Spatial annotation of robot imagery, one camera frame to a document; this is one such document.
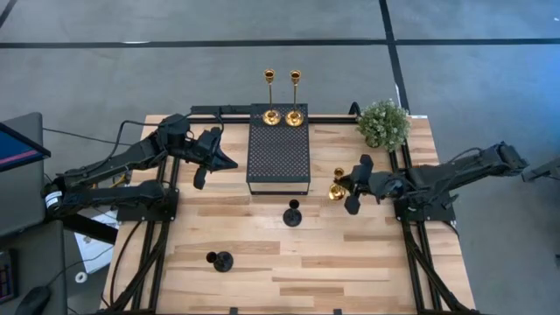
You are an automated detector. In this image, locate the tall gold candlestick holder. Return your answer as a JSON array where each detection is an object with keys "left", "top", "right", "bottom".
[
  {"left": 262, "top": 68, "right": 282, "bottom": 127},
  {"left": 284, "top": 68, "right": 305, "bottom": 128}
]

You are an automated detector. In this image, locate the tall black candlestick holder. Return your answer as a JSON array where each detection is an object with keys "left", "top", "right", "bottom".
[{"left": 282, "top": 199, "right": 304, "bottom": 228}]

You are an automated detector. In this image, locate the long black power cable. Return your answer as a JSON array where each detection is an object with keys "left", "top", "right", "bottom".
[{"left": 108, "top": 220, "right": 145, "bottom": 307}]

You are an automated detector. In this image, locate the thin black cable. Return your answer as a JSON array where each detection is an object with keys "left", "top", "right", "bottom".
[{"left": 42, "top": 127, "right": 132, "bottom": 147}]

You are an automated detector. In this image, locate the black perforated metal rack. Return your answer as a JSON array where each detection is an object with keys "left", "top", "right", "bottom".
[{"left": 246, "top": 102, "right": 312, "bottom": 196}]

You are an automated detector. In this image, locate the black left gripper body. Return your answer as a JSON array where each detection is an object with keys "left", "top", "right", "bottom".
[{"left": 188, "top": 126, "right": 227, "bottom": 192}]

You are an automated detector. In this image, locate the grey side desk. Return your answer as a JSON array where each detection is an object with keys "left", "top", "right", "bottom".
[{"left": 0, "top": 112, "right": 69, "bottom": 315}]

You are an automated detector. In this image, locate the blue screen monitor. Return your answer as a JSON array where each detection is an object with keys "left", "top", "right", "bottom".
[{"left": 0, "top": 121, "right": 53, "bottom": 174}]

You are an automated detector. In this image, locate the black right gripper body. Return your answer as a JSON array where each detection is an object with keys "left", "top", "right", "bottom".
[{"left": 344, "top": 155, "right": 397, "bottom": 216}]

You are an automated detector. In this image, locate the grey stand leg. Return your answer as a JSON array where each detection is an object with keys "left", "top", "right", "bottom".
[{"left": 520, "top": 157, "right": 560, "bottom": 183}]

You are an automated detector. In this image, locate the black support beam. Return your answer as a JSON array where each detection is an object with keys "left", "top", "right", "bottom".
[{"left": 60, "top": 213, "right": 120, "bottom": 245}]

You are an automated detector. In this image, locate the black keyboard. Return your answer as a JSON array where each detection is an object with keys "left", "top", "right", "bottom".
[{"left": 0, "top": 248, "right": 19, "bottom": 304}]

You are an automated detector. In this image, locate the green potted plant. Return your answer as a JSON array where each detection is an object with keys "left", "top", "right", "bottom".
[{"left": 355, "top": 99, "right": 412, "bottom": 153}]

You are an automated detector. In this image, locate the short black candlestick holder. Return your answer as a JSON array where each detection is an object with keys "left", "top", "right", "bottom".
[{"left": 205, "top": 250, "right": 235, "bottom": 273}]

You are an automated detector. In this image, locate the white paper sheet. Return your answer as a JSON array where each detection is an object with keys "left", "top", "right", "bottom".
[{"left": 73, "top": 209, "right": 120, "bottom": 275}]

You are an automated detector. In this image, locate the black computer mouse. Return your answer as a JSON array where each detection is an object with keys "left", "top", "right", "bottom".
[{"left": 15, "top": 285, "right": 53, "bottom": 315}]

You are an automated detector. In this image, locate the short gold candlestick holder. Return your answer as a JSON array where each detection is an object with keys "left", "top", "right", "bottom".
[{"left": 327, "top": 166, "right": 349, "bottom": 202}]

